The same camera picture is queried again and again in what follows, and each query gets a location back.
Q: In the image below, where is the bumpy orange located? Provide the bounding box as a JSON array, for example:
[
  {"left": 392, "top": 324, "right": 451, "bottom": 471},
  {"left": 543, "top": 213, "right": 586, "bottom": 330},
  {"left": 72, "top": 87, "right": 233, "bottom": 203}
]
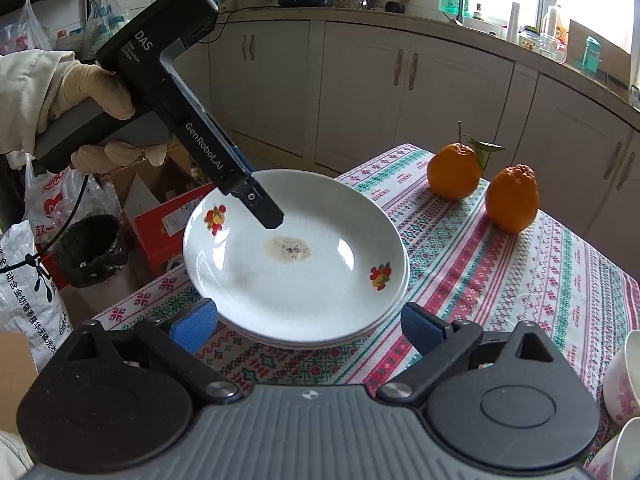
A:
[{"left": 485, "top": 164, "right": 540, "bottom": 234}]

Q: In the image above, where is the glass mug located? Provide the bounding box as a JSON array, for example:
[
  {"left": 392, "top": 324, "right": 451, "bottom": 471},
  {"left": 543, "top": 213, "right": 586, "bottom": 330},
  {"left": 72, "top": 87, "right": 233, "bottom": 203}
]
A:
[{"left": 542, "top": 35, "right": 568, "bottom": 64}]

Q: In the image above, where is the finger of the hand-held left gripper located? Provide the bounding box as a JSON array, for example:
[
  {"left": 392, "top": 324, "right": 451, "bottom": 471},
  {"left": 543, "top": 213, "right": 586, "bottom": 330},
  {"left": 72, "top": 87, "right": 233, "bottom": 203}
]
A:
[
  {"left": 216, "top": 127, "right": 257, "bottom": 175},
  {"left": 227, "top": 172, "right": 286, "bottom": 231}
]

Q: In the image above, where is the brown cardboard sheet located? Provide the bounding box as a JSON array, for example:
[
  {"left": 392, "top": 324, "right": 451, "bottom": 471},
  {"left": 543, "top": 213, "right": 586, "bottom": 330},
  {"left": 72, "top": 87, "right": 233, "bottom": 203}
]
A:
[{"left": 569, "top": 19, "right": 632, "bottom": 86}]

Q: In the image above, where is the glass jar with green lid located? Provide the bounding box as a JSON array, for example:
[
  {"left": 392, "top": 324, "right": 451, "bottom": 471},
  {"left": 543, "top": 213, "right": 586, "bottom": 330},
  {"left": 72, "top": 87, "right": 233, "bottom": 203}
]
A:
[{"left": 517, "top": 25, "right": 543, "bottom": 52}]

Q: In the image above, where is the red printed plastic bag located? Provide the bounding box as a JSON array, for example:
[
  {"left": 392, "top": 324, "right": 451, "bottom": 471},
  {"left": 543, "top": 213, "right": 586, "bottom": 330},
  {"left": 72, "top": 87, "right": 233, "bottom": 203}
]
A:
[{"left": 22, "top": 165, "right": 96, "bottom": 241}]

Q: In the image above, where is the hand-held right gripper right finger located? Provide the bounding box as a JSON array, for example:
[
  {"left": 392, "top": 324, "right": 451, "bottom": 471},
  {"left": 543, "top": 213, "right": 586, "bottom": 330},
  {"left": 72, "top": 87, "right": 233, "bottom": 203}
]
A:
[{"left": 377, "top": 302, "right": 571, "bottom": 403}]

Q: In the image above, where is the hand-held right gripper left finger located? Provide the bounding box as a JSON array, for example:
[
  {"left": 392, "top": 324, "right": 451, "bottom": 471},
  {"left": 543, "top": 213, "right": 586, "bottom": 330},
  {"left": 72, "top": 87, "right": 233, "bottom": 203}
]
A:
[{"left": 47, "top": 299, "right": 241, "bottom": 405}]

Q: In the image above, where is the brown cardboard box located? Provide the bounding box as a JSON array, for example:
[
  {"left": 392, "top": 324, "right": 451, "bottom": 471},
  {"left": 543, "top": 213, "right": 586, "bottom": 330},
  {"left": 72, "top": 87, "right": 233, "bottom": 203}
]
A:
[{"left": 114, "top": 157, "right": 213, "bottom": 221}]

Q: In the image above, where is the teal water bottle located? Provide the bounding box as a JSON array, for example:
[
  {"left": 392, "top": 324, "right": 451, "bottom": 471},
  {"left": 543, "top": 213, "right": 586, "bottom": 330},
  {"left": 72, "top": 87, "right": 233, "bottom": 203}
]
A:
[{"left": 581, "top": 36, "right": 601, "bottom": 73}]

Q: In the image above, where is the orange juice bottle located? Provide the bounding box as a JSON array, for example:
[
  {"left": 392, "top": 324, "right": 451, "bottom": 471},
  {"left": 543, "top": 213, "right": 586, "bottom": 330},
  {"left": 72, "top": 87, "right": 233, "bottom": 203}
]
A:
[{"left": 545, "top": 5, "right": 571, "bottom": 46}]

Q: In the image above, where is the red open cardboard box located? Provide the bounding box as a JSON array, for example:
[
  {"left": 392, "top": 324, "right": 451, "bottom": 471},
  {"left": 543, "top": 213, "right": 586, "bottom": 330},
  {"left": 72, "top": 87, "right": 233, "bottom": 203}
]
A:
[{"left": 132, "top": 180, "right": 221, "bottom": 276}]

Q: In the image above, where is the white bowl with pink flowers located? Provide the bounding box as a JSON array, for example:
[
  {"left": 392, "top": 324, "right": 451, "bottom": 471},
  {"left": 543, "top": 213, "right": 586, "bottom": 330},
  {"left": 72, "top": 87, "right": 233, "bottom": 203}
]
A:
[
  {"left": 602, "top": 329, "right": 640, "bottom": 427},
  {"left": 585, "top": 417, "right": 640, "bottom": 480}
]

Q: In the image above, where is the white printed sack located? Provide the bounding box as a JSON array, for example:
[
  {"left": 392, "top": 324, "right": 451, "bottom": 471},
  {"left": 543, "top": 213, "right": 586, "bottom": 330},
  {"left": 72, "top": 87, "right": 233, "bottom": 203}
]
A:
[{"left": 0, "top": 220, "right": 76, "bottom": 368}]

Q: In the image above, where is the black trash bin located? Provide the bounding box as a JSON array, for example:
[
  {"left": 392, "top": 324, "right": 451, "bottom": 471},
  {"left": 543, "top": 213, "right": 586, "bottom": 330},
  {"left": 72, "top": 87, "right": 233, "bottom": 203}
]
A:
[{"left": 52, "top": 215, "right": 130, "bottom": 288}]

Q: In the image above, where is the person's left forearm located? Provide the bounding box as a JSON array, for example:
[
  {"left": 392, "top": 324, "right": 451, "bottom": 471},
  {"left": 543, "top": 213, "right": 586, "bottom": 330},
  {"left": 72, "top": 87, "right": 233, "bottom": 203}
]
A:
[{"left": 0, "top": 50, "right": 78, "bottom": 153}]

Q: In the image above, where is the patterned tablecloth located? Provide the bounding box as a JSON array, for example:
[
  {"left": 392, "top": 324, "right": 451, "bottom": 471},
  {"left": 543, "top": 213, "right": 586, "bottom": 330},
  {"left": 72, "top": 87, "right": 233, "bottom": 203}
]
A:
[{"left": 92, "top": 142, "right": 640, "bottom": 466}]

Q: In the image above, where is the orange with stem leaf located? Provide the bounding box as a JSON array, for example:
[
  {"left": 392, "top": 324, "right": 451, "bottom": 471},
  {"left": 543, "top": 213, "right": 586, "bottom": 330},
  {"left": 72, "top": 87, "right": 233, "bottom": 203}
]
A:
[{"left": 426, "top": 121, "right": 506, "bottom": 202}]

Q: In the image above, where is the person's left hand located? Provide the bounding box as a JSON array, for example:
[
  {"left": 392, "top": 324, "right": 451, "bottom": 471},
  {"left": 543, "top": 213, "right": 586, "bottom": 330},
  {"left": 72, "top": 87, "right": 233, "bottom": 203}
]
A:
[{"left": 47, "top": 61, "right": 168, "bottom": 174}]

